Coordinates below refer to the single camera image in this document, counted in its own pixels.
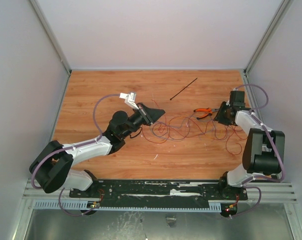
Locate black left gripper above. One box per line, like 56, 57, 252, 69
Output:
121, 102, 166, 138

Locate dark purple wire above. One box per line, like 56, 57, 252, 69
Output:
150, 118, 232, 143

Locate long red wire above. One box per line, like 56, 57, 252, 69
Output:
142, 116, 229, 145

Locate black zip tie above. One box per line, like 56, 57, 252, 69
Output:
169, 77, 198, 101

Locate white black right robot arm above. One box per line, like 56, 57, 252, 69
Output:
214, 90, 285, 199

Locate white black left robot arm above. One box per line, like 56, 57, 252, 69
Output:
29, 102, 166, 198

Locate orange black needle-nose pliers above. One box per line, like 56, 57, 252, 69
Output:
193, 107, 219, 120

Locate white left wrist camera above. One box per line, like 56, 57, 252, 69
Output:
119, 92, 139, 110

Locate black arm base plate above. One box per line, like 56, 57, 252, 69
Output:
69, 179, 248, 209

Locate grey slotted cable duct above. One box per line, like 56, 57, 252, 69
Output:
32, 199, 222, 213

